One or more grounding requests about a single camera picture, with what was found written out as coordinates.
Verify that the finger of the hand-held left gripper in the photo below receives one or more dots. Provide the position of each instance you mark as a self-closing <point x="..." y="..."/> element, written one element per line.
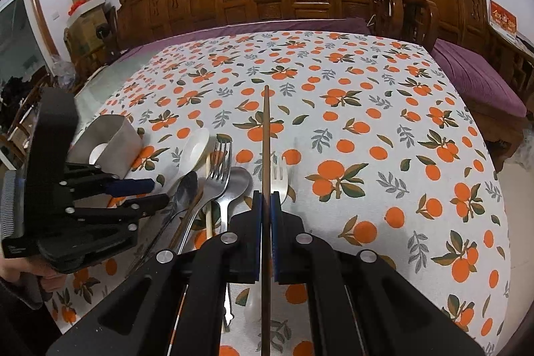
<point x="146" y="203"/>
<point x="129" y="186"/>

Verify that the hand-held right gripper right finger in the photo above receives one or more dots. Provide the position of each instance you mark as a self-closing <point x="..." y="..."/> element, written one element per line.
<point x="275" y="216"/>

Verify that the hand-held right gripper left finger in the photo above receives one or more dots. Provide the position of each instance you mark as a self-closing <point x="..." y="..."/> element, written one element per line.
<point x="257" y="216"/>

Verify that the matte steel fork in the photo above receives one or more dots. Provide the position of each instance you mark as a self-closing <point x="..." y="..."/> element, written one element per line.
<point x="281" y="183"/>

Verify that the shiny steel spoon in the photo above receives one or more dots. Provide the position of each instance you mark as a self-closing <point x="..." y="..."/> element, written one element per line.
<point x="185" y="191"/>
<point x="237" y="185"/>

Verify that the dark brown wooden chopstick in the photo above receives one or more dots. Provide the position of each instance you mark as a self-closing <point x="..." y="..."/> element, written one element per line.
<point x="187" y="216"/>
<point x="265" y="139"/>

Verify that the stainless steel utensil container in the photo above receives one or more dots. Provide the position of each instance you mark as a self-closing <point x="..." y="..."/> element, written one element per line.
<point x="119" y="139"/>

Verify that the shiny steel fork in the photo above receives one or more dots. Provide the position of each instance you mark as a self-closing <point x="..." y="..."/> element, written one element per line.
<point x="219" y="176"/>

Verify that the light wooden chopstick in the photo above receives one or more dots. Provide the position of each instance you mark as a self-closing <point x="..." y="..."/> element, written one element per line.
<point x="208" y="181"/>

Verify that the white ceramic spoon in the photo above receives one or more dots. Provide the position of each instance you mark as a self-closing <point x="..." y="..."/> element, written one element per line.
<point x="194" y="147"/>

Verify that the person's left hand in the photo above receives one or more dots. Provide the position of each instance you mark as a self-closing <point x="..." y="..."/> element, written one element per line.
<point x="46" y="276"/>

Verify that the clear plastic bag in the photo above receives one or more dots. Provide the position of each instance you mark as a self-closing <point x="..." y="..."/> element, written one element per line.
<point x="66" y="74"/>

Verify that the large brown cardboard box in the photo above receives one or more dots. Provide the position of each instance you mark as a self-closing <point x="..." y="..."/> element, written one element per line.
<point x="85" y="35"/>

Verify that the white cardboard box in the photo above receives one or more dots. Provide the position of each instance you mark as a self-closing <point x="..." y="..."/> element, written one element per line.
<point x="89" y="7"/>

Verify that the long purple sofa cushion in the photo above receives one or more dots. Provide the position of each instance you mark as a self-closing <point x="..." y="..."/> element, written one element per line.
<point x="292" y="25"/>

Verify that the purple armchair cushion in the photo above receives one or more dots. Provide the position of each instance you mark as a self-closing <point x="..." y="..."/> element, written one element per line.
<point x="475" y="76"/>

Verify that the red gift box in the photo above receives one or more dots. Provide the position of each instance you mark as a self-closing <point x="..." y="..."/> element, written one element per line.
<point x="502" y="17"/>

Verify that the wooden door frame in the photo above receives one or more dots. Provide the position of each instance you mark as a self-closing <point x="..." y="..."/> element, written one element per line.
<point x="37" y="1"/>

